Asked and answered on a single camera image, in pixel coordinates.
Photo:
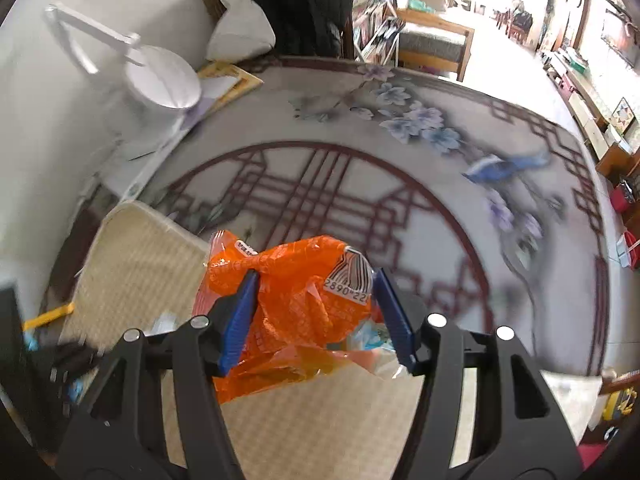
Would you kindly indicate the wooden television cabinet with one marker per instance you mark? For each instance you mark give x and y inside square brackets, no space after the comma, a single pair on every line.
[590,120]

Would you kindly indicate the white desk lamp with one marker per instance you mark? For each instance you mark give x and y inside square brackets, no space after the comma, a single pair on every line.
[160,80]

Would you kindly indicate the white bag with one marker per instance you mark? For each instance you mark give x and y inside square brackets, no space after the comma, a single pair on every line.
[240,25]

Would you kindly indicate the orange snack bag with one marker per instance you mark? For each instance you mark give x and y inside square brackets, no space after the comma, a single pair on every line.
[300,300]

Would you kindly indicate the yellow toy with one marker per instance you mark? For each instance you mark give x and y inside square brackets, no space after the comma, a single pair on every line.
[617,405]

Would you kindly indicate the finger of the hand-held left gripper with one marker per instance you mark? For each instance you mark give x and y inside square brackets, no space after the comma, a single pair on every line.
[75,360]

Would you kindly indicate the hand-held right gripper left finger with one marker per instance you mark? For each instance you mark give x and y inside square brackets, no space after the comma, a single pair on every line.
[240,320]

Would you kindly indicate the wooden sofa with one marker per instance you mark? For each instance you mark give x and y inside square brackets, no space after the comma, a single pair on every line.
[430,45]

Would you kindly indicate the colourful snack wrapper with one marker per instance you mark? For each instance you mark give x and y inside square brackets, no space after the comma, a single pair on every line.
[370,342]

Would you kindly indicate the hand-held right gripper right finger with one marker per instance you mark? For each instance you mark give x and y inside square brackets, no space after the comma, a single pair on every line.
[395,325]

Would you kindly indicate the green striped mat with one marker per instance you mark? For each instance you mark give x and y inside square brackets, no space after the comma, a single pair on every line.
[140,260]

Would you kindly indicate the red waste bin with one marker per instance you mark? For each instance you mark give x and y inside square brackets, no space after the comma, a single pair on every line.
[622,197]

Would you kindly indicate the black jacket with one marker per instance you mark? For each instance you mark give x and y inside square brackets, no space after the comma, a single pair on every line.
[300,5]

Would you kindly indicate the wooden dining chair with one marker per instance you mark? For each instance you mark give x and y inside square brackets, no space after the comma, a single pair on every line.
[515,22]

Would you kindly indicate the geometric framed picture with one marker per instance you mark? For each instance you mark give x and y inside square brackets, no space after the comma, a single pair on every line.
[623,115]

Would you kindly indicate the magazine rack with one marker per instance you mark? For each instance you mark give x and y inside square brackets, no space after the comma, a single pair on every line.
[375,35]

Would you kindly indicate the floral printed table cover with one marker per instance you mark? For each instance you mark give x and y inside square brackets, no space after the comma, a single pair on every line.
[350,125]

